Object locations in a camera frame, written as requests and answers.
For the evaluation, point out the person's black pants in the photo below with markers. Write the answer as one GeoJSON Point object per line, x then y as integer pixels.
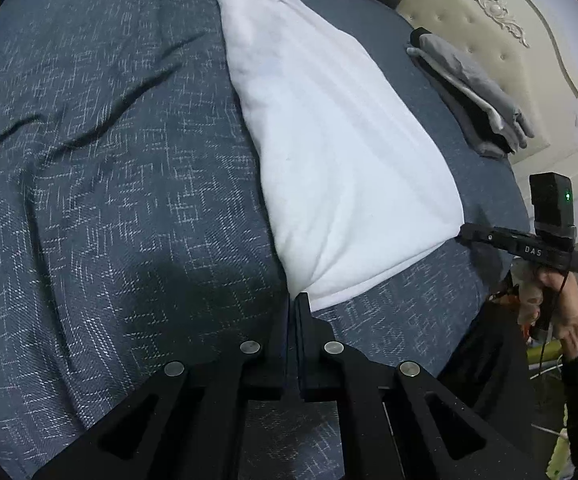
{"type": "Point", "coordinates": [494, 360]}

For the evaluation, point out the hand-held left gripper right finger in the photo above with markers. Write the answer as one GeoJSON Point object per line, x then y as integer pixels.
{"type": "Point", "coordinates": [306, 340]}

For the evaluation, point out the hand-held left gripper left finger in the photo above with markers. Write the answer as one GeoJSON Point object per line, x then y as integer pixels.
{"type": "Point", "coordinates": [281, 340]}

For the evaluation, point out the person's right hand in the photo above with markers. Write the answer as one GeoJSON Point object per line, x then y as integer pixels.
{"type": "Point", "coordinates": [574, 320]}

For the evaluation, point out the cream tufted headboard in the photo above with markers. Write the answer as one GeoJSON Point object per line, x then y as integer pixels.
{"type": "Point", "coordinates": [469, 15]}

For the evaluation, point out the folded black garment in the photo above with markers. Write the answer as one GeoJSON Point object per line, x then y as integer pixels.
{"type": "Point", "coordinates": [421, 36]}

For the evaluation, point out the white polo shirt black trim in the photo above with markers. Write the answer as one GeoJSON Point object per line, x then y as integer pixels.
{"type": "Point", "coordinates": [339, 160]}

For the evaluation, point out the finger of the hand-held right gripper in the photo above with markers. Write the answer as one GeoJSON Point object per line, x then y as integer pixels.
{"type": "Point", "coordinates": [476, 234]}

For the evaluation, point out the folded light grey garment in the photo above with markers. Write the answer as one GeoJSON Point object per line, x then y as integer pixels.
{"type": "Point", "coordinates": [469, 70]}

